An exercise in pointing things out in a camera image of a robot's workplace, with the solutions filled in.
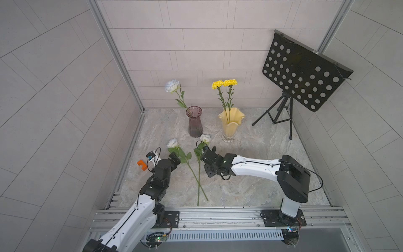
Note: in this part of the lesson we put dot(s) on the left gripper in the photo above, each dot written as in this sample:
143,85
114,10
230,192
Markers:
176,159

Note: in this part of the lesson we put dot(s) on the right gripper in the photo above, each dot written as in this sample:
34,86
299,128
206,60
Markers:
207,169

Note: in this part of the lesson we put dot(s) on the white rose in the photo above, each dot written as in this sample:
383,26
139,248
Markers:
185,158
205,139
174,86

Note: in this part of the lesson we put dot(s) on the yellow carnation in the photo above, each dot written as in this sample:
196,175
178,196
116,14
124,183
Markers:
217,85
230,85

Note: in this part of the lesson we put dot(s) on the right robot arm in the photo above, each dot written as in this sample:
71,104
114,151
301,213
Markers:
293,178

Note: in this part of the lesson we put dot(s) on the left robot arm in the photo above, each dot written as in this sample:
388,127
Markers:
143,215

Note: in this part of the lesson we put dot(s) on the orange plastic block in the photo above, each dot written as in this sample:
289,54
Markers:
143,166

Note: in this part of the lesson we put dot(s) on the yellow ruffled vase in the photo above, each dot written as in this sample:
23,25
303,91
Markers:
231,120

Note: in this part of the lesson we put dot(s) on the purple glass vase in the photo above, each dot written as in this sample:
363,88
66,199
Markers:
195,127

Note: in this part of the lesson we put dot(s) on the left circuit board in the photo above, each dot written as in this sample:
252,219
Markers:
154,240

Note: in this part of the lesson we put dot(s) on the circuit board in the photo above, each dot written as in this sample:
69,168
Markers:
290,238
154,240

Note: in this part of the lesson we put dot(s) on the right circuit board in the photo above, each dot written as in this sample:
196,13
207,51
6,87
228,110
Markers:
290,238

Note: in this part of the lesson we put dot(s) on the black perforated music stand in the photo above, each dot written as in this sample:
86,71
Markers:
303,74

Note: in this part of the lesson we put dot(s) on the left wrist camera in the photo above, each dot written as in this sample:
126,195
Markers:
153,157

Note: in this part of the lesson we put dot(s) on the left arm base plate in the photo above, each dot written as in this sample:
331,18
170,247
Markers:
167,219

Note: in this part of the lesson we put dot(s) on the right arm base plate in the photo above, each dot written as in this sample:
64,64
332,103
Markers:
275,218

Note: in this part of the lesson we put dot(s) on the aluminium rail frame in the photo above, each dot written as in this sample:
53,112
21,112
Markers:
230,218

